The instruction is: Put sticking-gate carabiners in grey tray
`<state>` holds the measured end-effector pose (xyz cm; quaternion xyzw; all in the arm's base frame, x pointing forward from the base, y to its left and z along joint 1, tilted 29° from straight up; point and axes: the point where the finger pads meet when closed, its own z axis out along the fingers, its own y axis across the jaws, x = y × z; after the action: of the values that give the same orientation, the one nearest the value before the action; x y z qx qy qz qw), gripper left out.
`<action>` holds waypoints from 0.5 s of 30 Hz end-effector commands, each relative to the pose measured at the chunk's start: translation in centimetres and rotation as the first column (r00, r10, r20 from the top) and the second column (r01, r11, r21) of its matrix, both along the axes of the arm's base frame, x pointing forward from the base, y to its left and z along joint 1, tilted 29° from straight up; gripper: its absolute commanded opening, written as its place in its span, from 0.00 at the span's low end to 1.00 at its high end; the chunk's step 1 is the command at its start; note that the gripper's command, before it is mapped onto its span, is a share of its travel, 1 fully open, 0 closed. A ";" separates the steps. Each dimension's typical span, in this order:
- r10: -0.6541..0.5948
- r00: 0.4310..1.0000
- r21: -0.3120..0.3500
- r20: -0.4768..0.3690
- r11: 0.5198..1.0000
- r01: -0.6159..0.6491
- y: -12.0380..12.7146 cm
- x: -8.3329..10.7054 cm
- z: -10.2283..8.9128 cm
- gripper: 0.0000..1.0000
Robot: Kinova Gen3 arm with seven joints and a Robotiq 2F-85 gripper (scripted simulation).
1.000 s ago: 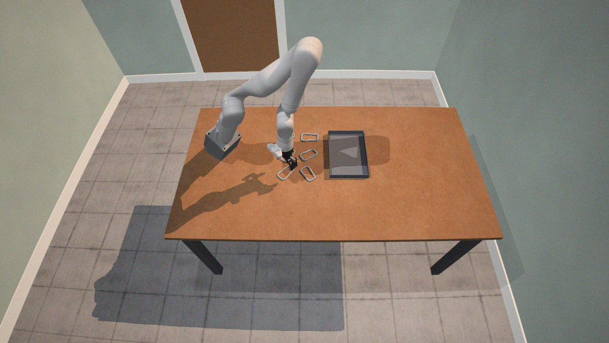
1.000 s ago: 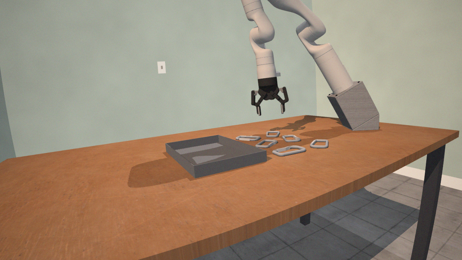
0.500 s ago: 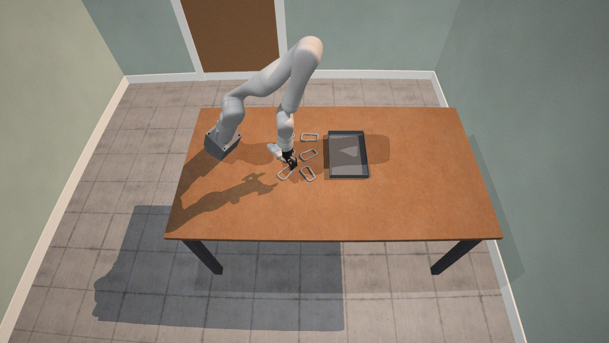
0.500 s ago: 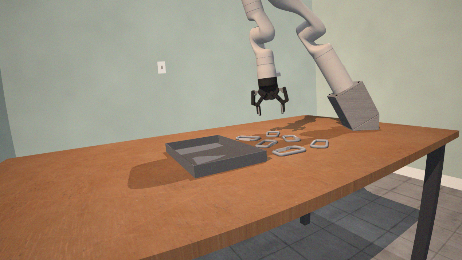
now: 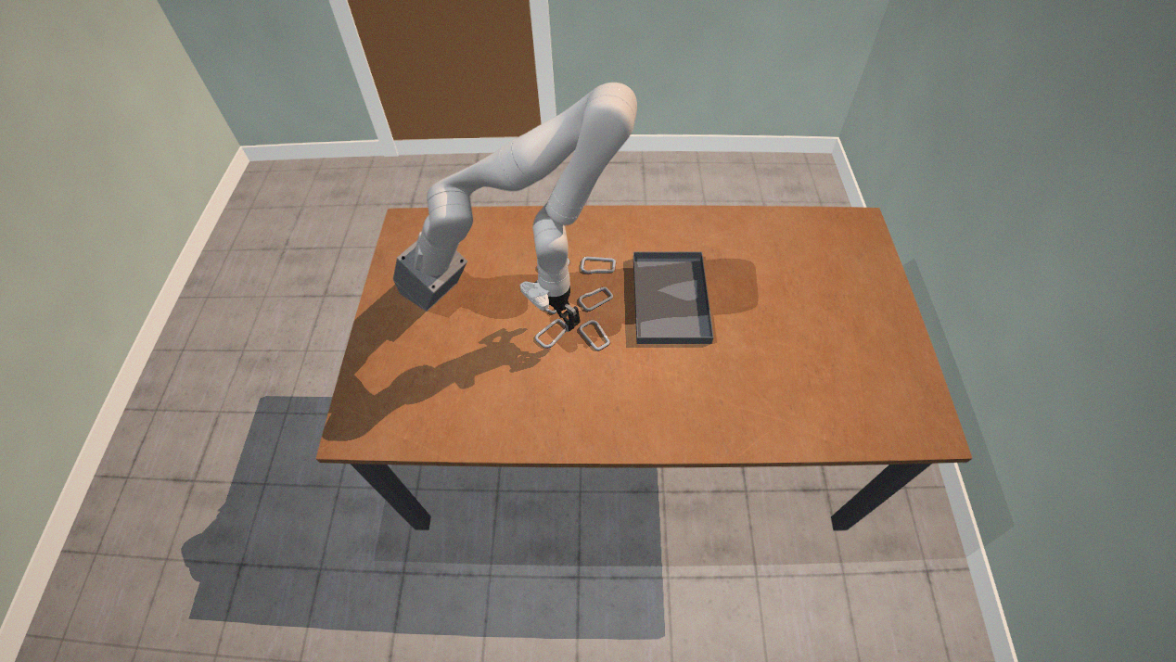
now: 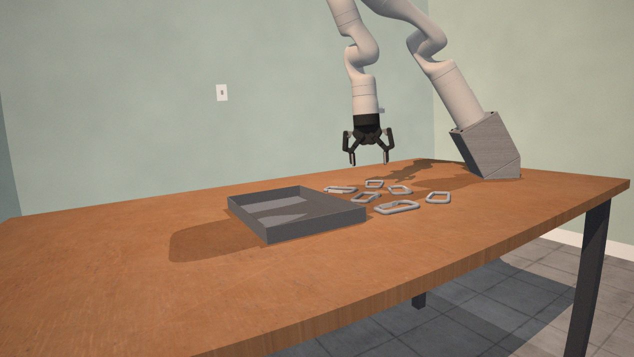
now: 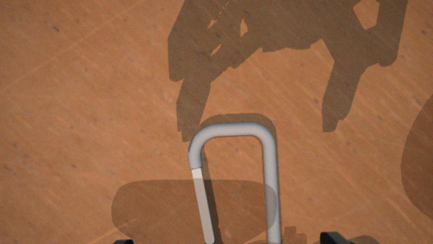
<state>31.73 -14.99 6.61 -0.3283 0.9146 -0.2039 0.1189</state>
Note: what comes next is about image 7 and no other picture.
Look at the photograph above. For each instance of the grey carabiner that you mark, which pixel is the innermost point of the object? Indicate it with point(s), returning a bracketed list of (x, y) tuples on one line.
[(270, 173)]

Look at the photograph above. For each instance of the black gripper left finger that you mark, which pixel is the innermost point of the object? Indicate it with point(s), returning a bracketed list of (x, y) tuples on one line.
[(127, 241)]

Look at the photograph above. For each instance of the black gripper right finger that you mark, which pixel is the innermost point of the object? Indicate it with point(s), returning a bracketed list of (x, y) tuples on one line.
[(333, 238)]

